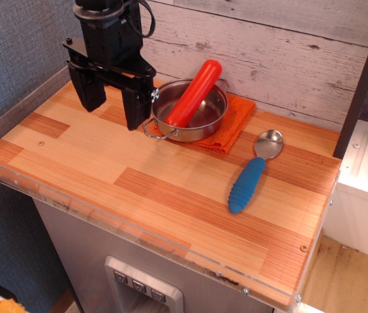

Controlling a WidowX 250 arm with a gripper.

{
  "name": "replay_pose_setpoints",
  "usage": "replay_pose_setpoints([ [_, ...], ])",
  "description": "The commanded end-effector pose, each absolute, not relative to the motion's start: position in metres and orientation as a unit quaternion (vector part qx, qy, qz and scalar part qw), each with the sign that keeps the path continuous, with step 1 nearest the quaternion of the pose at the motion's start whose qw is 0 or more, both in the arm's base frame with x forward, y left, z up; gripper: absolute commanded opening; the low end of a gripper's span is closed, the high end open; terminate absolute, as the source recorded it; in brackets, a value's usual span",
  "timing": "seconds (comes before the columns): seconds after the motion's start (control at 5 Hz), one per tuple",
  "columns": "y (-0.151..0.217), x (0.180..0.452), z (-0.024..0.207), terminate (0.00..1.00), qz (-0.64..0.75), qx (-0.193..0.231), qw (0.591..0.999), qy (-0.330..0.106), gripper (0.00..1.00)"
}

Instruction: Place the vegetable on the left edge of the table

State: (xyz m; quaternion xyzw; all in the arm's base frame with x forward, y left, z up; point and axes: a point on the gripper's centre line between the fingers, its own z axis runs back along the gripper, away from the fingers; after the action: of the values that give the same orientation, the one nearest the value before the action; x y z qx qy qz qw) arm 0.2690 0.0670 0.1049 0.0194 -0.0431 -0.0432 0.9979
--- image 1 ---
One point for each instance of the yellow object bottom left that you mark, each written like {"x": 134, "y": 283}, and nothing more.
{"x": 11, "y": 306}

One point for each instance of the clear acrylic table guard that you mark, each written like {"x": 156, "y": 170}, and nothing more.
{"x": 173, "y": 199}

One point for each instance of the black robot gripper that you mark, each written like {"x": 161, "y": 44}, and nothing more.
{"x": 109, "y": 53}

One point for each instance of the red toy sausage vegetable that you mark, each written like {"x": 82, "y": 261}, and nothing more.
{"x": 193, "y": 96}

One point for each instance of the stainless steel pot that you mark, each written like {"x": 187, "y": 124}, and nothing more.
{"x": 204, "y": 123}

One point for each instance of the silver toy fridge cabinet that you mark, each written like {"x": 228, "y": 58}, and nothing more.
{"x": 83, "y": 248}

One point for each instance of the orange cloth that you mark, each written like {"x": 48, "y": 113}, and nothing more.
{"x": 238, "y": 112}

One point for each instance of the dark vertical right post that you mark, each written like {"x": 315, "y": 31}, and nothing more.
{"x": 353, "y": 114}

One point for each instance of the blue handled metal spoon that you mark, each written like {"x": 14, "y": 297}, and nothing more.
{"x": 268, "y": 145}

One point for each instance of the white toy sink counter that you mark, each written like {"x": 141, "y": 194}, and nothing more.
{"x": 365, "y": 189}

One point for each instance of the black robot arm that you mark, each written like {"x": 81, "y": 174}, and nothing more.
{"x": 102, "y": 10}

